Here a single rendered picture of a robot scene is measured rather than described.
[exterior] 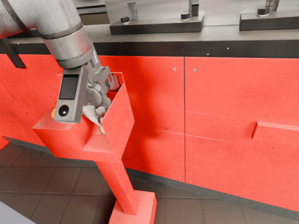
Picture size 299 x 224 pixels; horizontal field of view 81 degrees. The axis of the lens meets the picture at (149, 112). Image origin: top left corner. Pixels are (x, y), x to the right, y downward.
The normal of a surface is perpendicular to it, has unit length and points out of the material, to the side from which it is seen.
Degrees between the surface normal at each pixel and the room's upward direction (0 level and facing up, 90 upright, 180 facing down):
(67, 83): 37
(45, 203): 0
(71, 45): 93
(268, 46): 90
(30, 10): 105
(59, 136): 90
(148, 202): 0
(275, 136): 90
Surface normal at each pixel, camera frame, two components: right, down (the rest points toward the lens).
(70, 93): -0.23, -0.21
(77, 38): 0.77, 0.36
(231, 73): -0.33, 0.65
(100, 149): -0.14, -0.76
